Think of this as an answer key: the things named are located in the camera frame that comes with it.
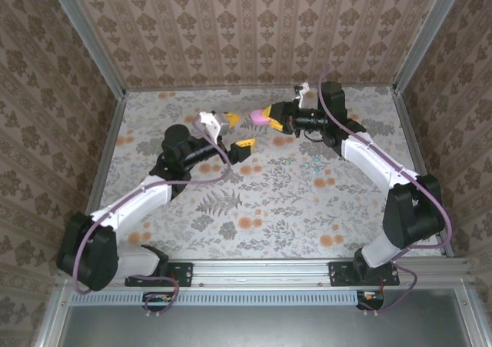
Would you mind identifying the pink earbud charging case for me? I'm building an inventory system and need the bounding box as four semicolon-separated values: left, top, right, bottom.
249;108;272;127

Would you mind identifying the grey metal panel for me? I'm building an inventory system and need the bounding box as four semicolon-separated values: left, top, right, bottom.
61;289;476;347

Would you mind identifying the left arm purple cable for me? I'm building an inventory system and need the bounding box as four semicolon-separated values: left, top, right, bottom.
71;118;234;317

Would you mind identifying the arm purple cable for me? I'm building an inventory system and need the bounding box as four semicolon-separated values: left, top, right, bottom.
71;118;234;317
317;68;454;314

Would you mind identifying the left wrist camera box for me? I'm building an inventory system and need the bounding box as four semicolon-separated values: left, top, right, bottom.
197;110;231;143

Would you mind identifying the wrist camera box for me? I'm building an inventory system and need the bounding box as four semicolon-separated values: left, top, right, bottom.
293;81;311;109
197;110;231;143

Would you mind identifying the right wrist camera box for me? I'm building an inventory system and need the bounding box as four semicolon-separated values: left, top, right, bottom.
293;81;311;109

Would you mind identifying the aluminium side rail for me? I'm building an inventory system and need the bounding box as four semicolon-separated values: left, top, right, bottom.
391;88;457;258
75;92;128;259

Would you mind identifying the long aluminium mounting rail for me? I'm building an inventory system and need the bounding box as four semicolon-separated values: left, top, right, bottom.
56;257;473;289

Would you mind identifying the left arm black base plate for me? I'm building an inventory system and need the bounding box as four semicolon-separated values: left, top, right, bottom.
124;261;194;288

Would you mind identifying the aluminium corner post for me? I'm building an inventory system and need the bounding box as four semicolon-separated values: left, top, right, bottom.
44;0;128;98
391;0;472;94

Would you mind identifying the grey slotted cable duct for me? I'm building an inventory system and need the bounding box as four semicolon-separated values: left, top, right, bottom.
70;289;361;307

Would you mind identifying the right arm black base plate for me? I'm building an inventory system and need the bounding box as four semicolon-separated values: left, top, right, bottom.
328;261;401;288

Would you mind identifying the black connector box with wires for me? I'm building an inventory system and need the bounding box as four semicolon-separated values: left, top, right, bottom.
355;289;386;312
141;291;175;312

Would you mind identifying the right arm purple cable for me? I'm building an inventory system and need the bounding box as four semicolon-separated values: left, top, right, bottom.
317;68;454;314

